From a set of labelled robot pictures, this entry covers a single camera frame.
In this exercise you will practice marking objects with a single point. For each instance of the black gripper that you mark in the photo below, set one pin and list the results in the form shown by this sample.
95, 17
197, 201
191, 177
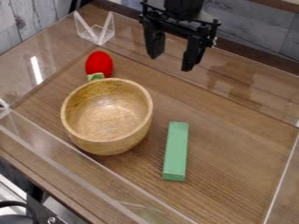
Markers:
183, 18

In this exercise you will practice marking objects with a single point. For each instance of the red plush strawberry fruit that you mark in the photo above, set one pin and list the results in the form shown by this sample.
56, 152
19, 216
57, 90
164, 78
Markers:
99, 66

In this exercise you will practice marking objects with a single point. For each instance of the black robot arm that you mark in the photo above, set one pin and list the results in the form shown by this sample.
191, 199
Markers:
181, 18

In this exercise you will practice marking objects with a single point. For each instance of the wooden bowl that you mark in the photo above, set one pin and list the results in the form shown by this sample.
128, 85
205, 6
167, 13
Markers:
107, 116

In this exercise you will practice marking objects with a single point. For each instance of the green rectangular block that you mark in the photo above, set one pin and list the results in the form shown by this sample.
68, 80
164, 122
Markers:
176, 151

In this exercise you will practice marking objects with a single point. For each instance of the clear acrylic tray walls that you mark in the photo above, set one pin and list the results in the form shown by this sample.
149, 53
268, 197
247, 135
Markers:
242, 108

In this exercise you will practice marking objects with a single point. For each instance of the black table leg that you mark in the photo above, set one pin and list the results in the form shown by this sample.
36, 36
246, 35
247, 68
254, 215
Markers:
21, 200

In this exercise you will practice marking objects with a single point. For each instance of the clear acrylic corner bracket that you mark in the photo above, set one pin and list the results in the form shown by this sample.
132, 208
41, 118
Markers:
96, 34

